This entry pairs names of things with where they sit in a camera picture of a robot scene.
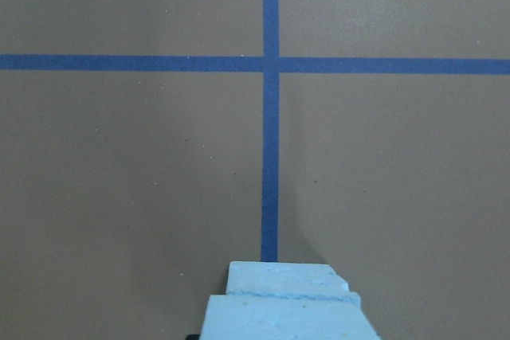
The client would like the light blue foam block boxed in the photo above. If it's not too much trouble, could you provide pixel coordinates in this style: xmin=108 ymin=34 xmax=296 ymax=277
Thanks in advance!
xmin=200 ymin=295 xmax=379 ymax=340
xmin=226 ymin=261 xmax=362 ymax=307

